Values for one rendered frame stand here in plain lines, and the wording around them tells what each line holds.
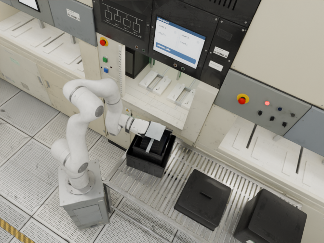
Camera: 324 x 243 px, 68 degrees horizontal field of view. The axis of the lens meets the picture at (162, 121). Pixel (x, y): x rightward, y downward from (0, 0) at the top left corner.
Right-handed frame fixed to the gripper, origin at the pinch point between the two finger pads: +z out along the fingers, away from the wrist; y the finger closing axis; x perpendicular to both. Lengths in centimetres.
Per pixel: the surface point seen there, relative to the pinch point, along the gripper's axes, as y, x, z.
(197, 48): -25, 51, 9
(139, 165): 13.5, -25.4, -3.4
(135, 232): 37, -109, 7
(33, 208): 51, -110, -88
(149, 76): -65, -18, -26
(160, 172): 13.5, -23.5, 12.0
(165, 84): -62, -18, -11
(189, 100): -53, -18, 13
